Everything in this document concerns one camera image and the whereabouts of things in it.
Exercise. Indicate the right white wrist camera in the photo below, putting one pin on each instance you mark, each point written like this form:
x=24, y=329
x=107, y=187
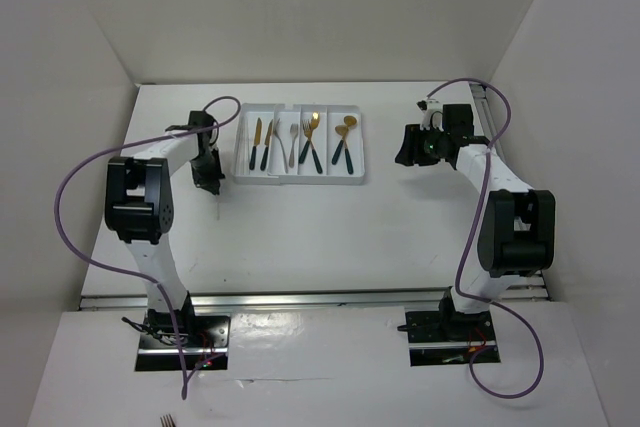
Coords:
x=432, y=111

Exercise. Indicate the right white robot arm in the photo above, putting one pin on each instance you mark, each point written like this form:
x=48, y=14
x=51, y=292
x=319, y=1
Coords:
x=458, y=119

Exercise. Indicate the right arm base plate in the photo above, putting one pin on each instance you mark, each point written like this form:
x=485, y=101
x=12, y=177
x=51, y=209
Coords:
x=434, y=341

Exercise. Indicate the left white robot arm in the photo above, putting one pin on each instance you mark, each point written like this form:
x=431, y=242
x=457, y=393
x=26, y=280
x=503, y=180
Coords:
x=139, y=208

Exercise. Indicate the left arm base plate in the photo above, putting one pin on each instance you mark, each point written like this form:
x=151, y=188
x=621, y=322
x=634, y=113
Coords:
x=205, y=348

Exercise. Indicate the white divided cutlery tray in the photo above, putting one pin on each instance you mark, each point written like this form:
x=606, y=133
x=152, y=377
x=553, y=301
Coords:
x=324, y=139

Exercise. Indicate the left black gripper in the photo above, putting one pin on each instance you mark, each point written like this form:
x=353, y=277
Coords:
x=210, y=181

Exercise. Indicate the gold knife green handle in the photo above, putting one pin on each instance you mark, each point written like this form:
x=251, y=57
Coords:
x=267, y=141
x=256, y=143

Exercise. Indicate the gold spoon green handle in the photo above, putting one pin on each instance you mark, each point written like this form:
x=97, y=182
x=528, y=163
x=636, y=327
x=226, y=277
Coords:
x=341, y=131
x=350, y=122

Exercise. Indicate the gold fork green handle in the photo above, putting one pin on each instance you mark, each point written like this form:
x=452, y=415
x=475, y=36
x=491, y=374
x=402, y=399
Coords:
x=308, y=127
x=316, y=160

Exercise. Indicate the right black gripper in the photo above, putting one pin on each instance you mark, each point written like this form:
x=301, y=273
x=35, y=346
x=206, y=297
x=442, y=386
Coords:
x=410, y=154

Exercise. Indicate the fork tines at bottom edge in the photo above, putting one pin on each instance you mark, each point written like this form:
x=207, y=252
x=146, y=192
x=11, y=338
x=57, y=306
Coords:
x=167, y=421

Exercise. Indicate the silver fork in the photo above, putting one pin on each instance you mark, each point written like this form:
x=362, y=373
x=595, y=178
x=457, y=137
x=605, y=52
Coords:
x=294, y=132
x=277, y=136

